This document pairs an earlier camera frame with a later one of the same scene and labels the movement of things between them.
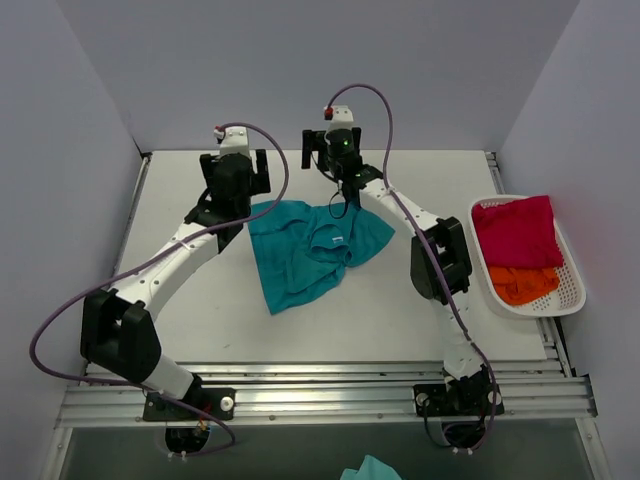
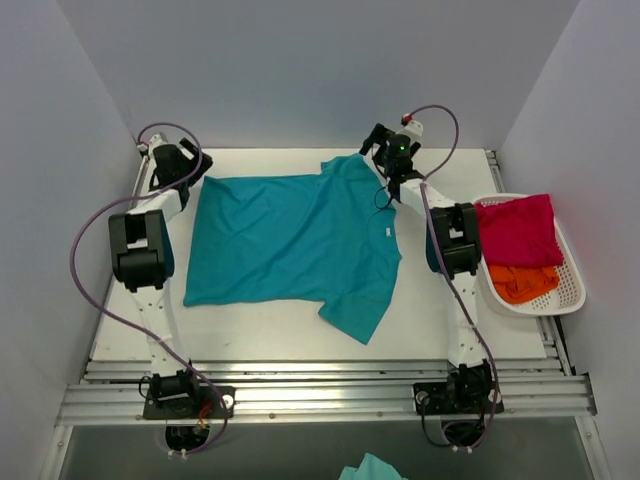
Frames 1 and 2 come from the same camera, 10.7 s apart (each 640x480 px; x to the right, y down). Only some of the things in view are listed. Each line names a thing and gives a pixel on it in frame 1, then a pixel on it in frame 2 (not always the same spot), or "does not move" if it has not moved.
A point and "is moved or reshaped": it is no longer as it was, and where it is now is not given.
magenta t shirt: (519, 233) does not move
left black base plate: (219, 403) does not move
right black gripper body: (308, 148) -> (378, 138)
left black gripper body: (262, 170) -> (193, 156)
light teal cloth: (371, 468) does not move
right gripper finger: (356, 137) -> (414, 149)
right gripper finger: (312, 140) -> (379, 135)
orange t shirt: (522, 284) does not move
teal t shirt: (302, 249) is moved or reshaped
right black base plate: (471, 396) does not move
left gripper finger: (260, 181) -> (191, 153)
